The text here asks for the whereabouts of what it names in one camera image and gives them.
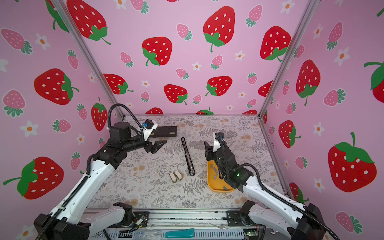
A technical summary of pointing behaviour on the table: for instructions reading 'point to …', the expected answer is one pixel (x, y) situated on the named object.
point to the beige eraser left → (173, 177)
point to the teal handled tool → (188, 233)
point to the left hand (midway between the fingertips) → (160, 134)
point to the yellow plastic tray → (214, 182)
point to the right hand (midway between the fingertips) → (208, 141)
